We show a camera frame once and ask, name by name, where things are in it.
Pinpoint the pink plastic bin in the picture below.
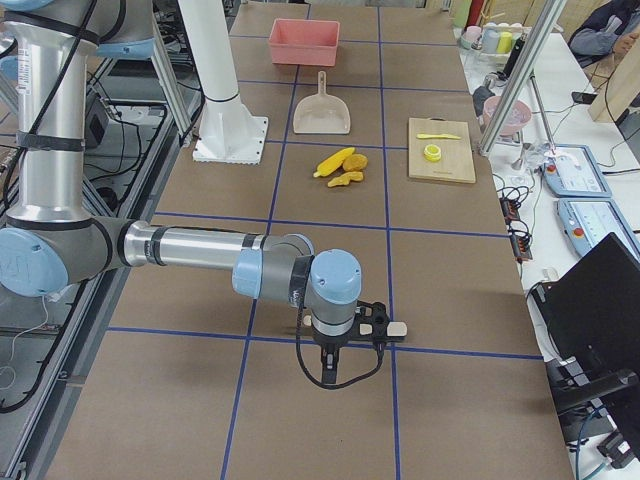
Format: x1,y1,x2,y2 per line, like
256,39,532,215
268,18,341,67

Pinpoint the beige plastic dustpan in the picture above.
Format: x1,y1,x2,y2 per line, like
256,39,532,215
293,70,351,135

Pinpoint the brown toy potato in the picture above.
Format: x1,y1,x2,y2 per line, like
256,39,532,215
342,153,368,172

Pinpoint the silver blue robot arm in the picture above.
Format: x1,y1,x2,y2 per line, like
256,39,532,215
1,1,392,390

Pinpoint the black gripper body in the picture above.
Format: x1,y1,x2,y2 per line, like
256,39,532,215
313,301,390,350

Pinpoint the aluminium frame post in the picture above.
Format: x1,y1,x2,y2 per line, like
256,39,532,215
478,0,567,157

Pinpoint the yellow plastic knife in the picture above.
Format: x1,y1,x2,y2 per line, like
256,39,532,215
416,133,462,140

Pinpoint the bamboo cutting board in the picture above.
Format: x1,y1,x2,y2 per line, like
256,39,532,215
408,118,476,184

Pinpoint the upper blue teach pendant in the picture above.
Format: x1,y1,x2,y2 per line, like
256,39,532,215
542,145,612,198

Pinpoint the seated person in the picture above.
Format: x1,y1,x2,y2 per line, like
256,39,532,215
568,0,639,67

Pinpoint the pink bowl with ice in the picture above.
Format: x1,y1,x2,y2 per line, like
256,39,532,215
482,96,532,136

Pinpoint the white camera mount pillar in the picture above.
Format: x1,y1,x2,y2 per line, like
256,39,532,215
179,0,268,165

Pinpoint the yellow lemon slice toy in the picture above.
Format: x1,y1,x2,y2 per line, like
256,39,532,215
423,144,442,163

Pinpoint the yellow toy corn cob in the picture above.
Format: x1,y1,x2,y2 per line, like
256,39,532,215
313,147,355,178

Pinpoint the blue teach pendant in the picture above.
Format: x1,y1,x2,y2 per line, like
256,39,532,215
556,198,628,257
542,145,612,198

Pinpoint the lower blue teach pendant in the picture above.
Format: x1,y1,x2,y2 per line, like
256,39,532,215
556,198,628,257

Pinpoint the beige hand brush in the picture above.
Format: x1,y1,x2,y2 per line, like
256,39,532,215
302,315,408,344

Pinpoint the black laptop monitor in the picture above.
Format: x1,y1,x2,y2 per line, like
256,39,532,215
532,233,639,451

